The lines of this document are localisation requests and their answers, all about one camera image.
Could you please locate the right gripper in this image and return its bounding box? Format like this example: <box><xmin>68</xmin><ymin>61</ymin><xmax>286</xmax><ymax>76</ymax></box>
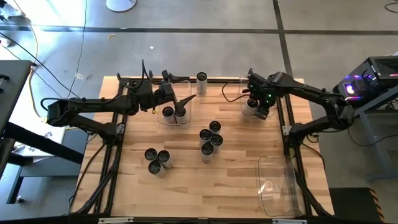
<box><xmin>248</xmin><ymin>73</ymin><xmax>277</xmax><ymax>121</ymax></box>

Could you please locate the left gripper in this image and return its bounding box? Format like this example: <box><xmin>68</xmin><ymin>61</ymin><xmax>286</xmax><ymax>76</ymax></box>
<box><xmin>152</xmin><ymin>70</ymin><xmax>197</xmax><ymax>118</ymax></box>

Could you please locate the clear plastic bin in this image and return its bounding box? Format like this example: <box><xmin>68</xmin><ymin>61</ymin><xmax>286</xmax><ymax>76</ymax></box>
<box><xmin>157</xmin><ymin>80</ymin><xmax>192</xmax><ymax>129</ymax></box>
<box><xmin>254</xmin><ymin>154</ymin><xmax>305</xmax><ymax>218</ymax></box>
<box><xmin>238</xmin><ymin>75</ymin><xmax>277</xmax><ymax>119</ymax></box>

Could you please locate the white round stand base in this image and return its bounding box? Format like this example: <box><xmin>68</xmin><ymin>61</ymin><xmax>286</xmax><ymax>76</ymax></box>
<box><xmin>106</xmin><ymin>0</ymin><xmax>137</xmax><ymax>12</ymax></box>

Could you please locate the grey metal stand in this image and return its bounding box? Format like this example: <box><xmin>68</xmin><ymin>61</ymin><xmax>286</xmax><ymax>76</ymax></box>
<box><xmin>351</xmin><ymin>90</ymin><xmax>398</xmax><ymax>183</ymax></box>

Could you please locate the black box with hazard stripes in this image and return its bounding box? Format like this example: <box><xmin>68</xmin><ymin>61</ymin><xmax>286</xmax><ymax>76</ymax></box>
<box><xmin>328</xmin><ymin>187</ymin><xmax>386</xmax><ymax>224</ymax></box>

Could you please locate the black computer with coloured lights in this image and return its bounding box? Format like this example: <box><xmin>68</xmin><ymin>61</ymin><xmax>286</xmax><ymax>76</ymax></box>
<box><xmin>332</xmin><ymin>55</ymin><xmax>398</xmax><ymax>105</ymax></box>

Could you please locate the white printed box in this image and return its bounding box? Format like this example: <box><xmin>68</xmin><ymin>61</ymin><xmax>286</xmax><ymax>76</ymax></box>
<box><xmin>12</xmin><ymin>123</ymin><xmax>67</xmax><ymax>162</ymax></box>

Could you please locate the black desk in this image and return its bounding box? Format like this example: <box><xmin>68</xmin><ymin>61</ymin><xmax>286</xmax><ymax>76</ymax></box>
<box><xmin>0</xmin><ymin>60</ymin><xmax>85</xmax><ymax>205</ymax></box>

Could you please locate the black aluminium table frame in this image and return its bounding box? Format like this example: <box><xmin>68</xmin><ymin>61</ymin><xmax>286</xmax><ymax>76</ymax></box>
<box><xmin>70</xmin><ymin>77</ymin><xmax>335</xmax><ymax>218</ymax></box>

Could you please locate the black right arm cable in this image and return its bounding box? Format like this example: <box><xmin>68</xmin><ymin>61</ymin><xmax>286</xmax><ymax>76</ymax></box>
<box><xmin>221</xmin><ymin>81</ymin><xmax>250</xmax><ymax>103</ymax></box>

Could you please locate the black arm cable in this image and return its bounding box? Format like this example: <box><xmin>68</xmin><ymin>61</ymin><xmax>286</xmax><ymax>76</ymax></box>
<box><xmin>221</xmin><ymin>81</ymin><xmax>250</xmax><ymax>103</ymax></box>
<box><xmin>40</xmin><ymin>58</ymin><xmax>162</xmax><ymax>113</ymax></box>

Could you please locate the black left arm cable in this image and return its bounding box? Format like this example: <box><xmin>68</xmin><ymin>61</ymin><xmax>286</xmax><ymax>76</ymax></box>
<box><xmin>40</xmin><ymin>58</ymin><xmax>162</xmax><ymax>113</ymax></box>

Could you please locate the white table edge bracket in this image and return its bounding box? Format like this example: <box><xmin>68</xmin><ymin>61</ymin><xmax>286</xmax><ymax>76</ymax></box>
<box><xmin>272</xmin><ymin>218</ymin><xmax>308</xmax><ymax>224</ymax></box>
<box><xmin>98</xmin><ymin>217</ymin><xmax>134</xmax><ymax>224</ymax></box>

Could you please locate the yellow floor cable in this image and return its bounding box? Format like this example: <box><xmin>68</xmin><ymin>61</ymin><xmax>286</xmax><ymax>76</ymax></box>
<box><xmin>12</xmin><ymin>0</ymin><xmax>44</xmax><ymax>121</ymax></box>

